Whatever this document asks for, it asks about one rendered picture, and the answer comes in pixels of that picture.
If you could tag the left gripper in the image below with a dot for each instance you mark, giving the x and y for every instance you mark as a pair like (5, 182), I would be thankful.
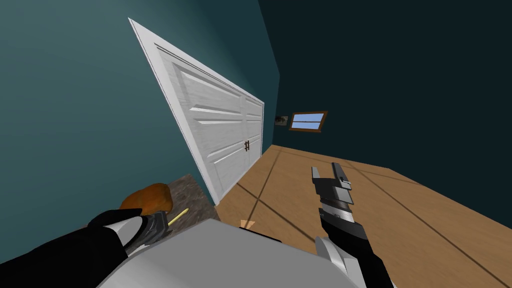
(154, 228)

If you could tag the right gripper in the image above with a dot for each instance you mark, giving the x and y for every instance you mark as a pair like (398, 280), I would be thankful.
(334, 192)

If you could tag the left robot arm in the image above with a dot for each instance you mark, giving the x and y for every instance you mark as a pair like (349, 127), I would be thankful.
(60, 252)

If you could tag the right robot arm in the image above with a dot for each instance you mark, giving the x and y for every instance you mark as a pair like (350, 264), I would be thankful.
(352, 240)

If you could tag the yellow pencil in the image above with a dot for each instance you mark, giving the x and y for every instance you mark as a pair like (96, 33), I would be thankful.
(178, 216)

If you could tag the orange brown bread loaf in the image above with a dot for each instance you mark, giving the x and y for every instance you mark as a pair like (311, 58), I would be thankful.
(150, 198)

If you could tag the brown framed window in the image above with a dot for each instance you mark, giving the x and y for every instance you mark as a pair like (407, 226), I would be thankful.
(307, 121)

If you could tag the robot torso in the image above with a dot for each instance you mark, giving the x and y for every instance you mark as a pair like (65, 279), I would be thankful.
(224, 260)

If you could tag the narrow white panelled door leaf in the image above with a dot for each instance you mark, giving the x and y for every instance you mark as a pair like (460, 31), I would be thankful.
(254, 128)

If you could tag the wide white panelled door leaf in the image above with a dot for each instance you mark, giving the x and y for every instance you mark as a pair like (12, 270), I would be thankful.
(204, 116)

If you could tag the small dark wall picture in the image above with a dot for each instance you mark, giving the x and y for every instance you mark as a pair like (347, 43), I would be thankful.
(281, 120)

